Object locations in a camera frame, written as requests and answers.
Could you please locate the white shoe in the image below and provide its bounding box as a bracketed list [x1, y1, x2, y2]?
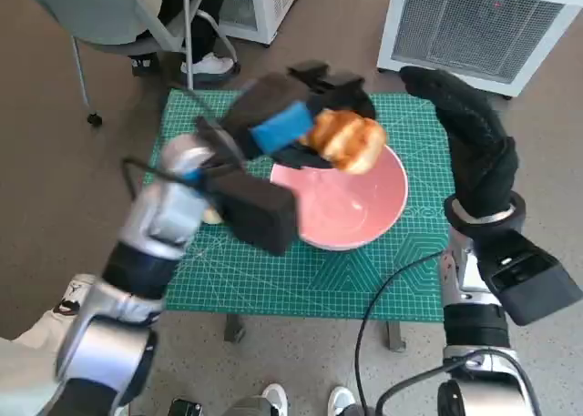
[260, 383, 288, 416]
[326, 386, 354, 416]

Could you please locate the long black cable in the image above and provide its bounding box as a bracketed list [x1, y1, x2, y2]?
[353, 250, 445, 416]

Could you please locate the grey robot waist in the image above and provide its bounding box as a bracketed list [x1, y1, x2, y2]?
[225, 396, 274, 416]

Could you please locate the braided toy bread loaf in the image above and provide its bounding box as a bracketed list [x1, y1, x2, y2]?
[300, 108, 388, 176]

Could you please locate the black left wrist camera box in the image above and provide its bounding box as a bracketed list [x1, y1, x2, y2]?
[195, 117, 297, 257]

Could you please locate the person seated on chair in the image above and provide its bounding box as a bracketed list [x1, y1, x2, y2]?
[129, 0, 240, 78]

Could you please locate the small white grille appliance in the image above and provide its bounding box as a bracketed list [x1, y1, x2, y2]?
[213, 0, 311, 45]

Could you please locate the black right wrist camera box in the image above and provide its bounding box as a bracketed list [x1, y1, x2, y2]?
[473, 228, 583, 327]

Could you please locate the metal table leg bracket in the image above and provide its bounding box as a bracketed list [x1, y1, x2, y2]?
[385, 320, 407, 354]
[223, 314, 247, 343]

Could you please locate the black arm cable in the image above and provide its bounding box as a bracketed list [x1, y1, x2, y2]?
[376, 350, 543, 416]
[120, 87, 247, 203]

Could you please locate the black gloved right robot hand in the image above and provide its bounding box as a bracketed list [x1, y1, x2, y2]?
[399, 66, 520, 219]

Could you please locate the large white grille appliance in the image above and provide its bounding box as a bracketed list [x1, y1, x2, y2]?
[376, 0, 583, 99]

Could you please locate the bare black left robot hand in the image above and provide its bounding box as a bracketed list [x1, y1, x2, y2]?
[221, 59, 378, 171]

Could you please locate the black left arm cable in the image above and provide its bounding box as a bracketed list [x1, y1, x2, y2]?
[120, 87, 247, 203]

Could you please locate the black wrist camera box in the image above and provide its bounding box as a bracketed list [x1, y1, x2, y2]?
[195, 117, 297, 257]
[473, 228, 583, 327]

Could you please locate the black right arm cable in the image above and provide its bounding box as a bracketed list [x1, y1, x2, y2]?
[376, 350, 543, 416]

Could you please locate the grey office chair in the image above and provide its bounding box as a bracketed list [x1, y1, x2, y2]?
[17, 0, 238, 126]

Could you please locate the pink bowl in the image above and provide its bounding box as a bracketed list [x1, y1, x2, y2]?
[269, 142, 410, 252]

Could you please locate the green cutting mat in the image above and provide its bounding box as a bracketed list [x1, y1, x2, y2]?
[161, 88, 456, 322]

